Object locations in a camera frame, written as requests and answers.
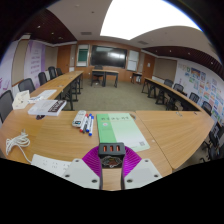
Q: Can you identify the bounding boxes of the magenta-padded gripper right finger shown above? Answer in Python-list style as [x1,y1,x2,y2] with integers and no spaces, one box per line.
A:
[120,146,163,191]

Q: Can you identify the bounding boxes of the black mesh office chair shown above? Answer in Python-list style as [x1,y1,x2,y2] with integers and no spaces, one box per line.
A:
[0,89,15,125]
[17,77,36,94]

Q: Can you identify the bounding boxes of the green framed wall board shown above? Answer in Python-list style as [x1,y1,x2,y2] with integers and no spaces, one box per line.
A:
[76,44,90,68]

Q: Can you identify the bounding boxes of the long wooden table row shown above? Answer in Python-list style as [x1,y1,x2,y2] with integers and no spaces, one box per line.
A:
[141,77,204,113]

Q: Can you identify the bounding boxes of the bright ceiling light panel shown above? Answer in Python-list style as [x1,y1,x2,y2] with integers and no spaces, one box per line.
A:
[99,0,203,41]

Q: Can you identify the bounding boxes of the thick white book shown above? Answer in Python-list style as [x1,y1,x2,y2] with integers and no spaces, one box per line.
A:
[27,99,68,117]

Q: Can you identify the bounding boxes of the white cardboard box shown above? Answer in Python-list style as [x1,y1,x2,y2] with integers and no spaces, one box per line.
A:
[11,89,32,111]

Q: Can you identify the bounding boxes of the red whiteboard marker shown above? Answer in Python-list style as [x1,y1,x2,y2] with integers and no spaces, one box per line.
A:
[79,113,90,133]

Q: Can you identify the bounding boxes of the orange wooden door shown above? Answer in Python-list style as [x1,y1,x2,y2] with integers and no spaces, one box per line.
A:
[56,44,72,74]
[142,53,156,80]

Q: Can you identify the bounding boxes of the group of black chairs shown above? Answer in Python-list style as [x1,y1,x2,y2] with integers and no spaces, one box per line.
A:
[163,78,224,164]

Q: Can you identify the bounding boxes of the green and white booklet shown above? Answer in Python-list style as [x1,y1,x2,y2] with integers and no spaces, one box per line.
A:
[96,112,151,153]

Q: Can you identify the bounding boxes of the white paper sheets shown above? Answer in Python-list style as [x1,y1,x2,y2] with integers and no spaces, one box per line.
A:
[28,89,58,104]

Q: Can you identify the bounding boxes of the black desk chair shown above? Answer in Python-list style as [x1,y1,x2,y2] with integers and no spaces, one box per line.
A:
[92,64,104,84]

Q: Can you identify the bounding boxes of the large purple wall banner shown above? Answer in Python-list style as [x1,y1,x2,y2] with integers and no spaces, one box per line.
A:
[0,40,19,98]

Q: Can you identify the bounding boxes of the small wooden side table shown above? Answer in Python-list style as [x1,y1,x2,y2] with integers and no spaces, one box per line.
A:
[130,71,143,85]

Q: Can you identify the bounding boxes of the wooden desk with black legs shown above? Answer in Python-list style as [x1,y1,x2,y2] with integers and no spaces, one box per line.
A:
[91,68,120,89]

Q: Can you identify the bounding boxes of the narrow purple wall banner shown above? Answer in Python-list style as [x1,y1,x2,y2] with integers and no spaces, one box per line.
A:
[23,39,47,89]

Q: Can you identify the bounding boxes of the row of black office chairs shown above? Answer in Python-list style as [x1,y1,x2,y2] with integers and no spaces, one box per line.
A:
[37,65,64,86]

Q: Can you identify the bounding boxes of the black charger block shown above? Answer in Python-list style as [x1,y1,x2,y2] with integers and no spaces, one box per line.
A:
[97,142,127,169]

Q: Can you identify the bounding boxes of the white wall board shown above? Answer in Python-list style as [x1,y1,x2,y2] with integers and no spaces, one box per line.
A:
[126,49,140,72]

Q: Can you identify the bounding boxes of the white coiled power cable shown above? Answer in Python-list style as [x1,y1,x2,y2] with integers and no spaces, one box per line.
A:
[5,128,34,165]

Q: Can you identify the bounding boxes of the white power strip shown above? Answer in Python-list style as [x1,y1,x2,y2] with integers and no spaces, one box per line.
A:
[30,153,73,178]

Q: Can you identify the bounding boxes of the large black wall screen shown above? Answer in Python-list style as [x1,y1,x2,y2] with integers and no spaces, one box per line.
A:
[90,44,128,69]

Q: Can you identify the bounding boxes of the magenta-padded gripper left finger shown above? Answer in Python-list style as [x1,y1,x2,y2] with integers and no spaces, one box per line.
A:
[61,145,103,191]

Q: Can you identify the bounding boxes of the colourful wall poster display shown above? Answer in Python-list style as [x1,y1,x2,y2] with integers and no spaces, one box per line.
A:
[176,63,224,124]

